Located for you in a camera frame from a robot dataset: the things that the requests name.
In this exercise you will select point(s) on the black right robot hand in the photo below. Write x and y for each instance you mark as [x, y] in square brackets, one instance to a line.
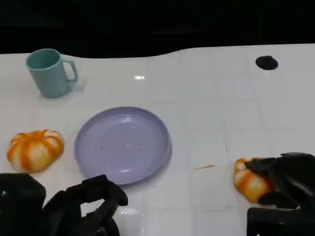
[295, 177]

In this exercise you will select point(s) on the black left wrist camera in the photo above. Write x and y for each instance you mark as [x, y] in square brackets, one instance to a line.
[19, 204]

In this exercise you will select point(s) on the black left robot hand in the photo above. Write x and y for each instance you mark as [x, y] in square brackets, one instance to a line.
[73, 211]

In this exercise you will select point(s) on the lilac plate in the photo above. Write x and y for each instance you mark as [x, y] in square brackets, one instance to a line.
[123, 142]

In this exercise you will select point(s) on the pale green mug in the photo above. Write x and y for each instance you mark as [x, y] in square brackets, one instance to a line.
[48, 73]

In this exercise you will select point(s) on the orange and white bread roll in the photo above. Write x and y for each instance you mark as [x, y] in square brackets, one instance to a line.
[34, 150]
[248, 184]

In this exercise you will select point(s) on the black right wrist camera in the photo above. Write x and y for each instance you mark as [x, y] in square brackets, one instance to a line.
[278, 221]

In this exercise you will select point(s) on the black table grommet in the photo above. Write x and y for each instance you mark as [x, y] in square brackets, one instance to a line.
[266, 62]

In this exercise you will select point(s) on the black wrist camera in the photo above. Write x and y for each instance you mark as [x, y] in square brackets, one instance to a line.
[19, 204]
[278, 221]

